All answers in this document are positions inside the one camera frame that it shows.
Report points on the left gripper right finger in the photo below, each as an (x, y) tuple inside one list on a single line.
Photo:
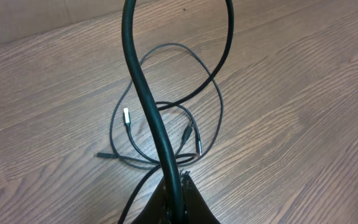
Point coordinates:
[(196, 209)]

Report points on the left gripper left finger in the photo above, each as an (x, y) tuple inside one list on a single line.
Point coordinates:
[(156, 209)]

